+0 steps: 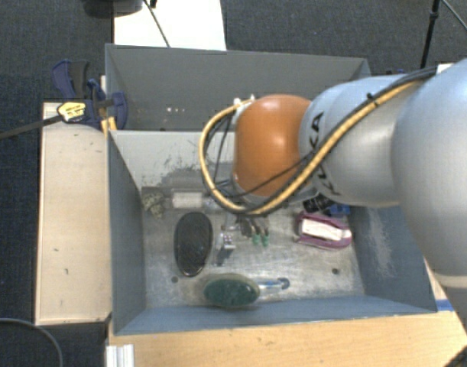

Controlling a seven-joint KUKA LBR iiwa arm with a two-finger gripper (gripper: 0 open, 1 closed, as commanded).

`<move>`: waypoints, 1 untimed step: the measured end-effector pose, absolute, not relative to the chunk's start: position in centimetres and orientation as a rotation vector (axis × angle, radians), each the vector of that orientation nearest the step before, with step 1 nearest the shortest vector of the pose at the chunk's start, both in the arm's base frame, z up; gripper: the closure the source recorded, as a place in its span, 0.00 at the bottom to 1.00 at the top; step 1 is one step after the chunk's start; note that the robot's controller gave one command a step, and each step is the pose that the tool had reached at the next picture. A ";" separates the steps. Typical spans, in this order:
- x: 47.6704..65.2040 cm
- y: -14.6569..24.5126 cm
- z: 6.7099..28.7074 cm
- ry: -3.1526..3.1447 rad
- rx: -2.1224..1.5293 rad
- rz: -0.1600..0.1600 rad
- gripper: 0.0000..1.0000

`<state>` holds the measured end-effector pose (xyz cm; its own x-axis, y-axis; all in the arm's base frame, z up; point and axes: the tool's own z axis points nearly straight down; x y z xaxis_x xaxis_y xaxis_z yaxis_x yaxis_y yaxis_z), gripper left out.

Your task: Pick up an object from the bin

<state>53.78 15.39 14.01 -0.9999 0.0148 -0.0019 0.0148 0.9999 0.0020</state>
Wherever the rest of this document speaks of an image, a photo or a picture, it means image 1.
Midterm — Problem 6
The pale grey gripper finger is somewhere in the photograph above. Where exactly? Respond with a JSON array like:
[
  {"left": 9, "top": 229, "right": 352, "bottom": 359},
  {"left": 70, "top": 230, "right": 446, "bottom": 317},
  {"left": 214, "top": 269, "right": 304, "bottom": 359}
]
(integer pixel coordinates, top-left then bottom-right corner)
[
  {"left": 219, "top": 222, "right": 235, "bottom": 244},
  {"left": 216, "top": 242, "right": 237, "bottom": 267}
]

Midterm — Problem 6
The black glossy oval object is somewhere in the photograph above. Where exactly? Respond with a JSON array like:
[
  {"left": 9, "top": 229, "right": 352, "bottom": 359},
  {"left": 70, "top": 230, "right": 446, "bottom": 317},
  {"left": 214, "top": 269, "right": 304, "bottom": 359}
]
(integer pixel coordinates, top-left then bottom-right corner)
[{"left": 173, "top": 211, "right": 214, "bottom": 278}]

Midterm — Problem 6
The green oval scrubber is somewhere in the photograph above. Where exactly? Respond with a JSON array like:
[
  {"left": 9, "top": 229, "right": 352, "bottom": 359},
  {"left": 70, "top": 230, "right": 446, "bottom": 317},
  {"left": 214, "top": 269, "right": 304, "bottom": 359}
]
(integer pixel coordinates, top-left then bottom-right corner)
[{"left": 202, "top": 273, "right": 261, "bottom": 309}]

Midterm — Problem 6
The grey metal bin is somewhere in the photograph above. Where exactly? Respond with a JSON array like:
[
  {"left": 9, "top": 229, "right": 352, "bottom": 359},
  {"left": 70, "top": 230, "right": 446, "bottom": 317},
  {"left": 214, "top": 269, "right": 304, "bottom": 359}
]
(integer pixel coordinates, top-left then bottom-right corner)
[{"left": 104, "top": 43, "right": 439, "bottom": 336}]

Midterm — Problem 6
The purple and white shoe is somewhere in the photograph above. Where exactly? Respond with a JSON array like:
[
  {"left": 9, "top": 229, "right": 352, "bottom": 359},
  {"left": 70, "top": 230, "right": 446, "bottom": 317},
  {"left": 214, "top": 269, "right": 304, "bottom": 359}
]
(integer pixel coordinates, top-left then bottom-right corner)
[{"left": 293, "top": 210, "right": 353, "bottom": 251}]

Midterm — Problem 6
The camouflage cloth object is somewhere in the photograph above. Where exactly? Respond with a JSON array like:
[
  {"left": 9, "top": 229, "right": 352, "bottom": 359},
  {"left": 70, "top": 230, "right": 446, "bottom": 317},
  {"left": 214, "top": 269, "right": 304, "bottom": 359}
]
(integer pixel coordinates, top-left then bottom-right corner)
[{"left": 141, "top": 188, "right": 167, "bottom": 219}]

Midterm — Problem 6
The pale wood board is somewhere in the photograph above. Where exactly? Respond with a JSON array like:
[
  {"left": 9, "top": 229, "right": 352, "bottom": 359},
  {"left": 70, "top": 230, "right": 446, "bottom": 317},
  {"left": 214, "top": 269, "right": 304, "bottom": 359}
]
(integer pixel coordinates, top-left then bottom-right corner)
[{"left": 34, "top": 102, "right": 114, "bottom": 326}]

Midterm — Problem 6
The clear plastic handle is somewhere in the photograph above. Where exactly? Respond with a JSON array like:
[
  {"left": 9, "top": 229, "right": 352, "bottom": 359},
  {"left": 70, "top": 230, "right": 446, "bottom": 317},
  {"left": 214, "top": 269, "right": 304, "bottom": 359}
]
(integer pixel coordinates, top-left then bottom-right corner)
[{"left": 257, "top": 277, "right": 291, "bottom": 294}]

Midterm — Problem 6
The black cylinder on white bracket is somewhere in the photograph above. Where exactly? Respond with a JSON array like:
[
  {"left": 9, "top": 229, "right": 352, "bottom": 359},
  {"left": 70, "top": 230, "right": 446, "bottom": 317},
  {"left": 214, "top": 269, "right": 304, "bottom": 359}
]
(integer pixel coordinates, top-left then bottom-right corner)
[{"left": 303, "top": 196, "right": 332, "bottom": 214}]

